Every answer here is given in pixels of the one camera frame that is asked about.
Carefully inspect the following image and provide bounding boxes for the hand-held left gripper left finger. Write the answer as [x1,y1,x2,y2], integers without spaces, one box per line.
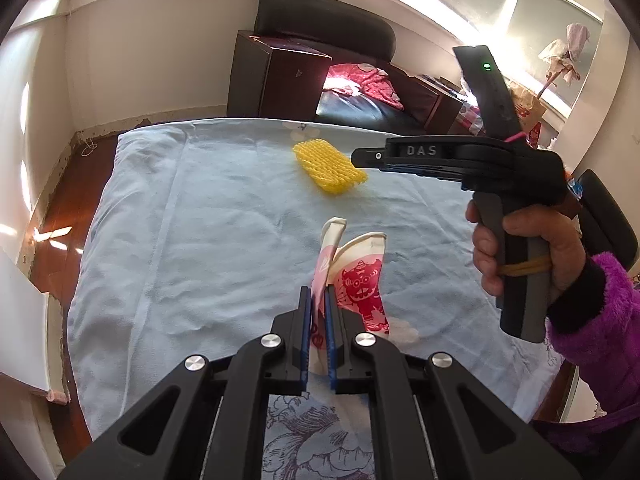
[59,285,313,480]

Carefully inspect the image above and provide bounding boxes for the person's right hand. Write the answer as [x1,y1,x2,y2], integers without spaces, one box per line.
[465,199,587,306]

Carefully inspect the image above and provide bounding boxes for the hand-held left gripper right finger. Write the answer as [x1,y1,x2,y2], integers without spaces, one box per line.
[324,285,583,480]

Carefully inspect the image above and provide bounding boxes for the white board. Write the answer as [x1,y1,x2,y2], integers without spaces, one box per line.
[0,250,71,403]

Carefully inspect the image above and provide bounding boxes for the light blue floral bedsheet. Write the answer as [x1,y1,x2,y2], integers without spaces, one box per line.
[67,117,576,480]

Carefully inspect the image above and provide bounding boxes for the hanging pale clothes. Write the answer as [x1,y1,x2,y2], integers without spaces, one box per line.
[537,22,592,83]

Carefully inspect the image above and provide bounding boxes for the narrow frosted window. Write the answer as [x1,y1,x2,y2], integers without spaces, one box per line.
[507,0,603,111]

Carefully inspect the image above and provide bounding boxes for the checked heart tablecloth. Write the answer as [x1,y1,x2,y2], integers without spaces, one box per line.
[452,102,488,136]

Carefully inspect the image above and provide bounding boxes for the brown paper bag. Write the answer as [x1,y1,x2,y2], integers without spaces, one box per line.
[515,92,547,133]

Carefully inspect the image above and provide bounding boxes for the pink printed cloth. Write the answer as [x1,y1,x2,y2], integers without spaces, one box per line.
[322,62,403,111]

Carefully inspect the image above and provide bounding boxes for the black leather armchair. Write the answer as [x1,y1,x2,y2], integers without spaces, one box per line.
[227,0,463,136]

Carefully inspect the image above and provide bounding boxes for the black chair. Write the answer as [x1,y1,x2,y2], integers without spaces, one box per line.
[575,169,640,266]

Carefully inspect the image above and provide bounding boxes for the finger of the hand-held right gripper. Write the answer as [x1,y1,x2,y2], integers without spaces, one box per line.
[351,144,390,168]
[385,164,468,182]

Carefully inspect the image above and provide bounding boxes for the person's right forearm purple sleeve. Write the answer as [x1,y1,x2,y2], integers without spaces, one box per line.
[544,252,640,411]

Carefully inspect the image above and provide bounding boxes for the white red printed packet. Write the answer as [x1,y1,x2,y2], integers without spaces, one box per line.
[307,216,391,376]

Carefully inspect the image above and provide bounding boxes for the large yellow foam fruit net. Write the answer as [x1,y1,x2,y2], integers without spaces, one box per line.
[292,137,368,196]

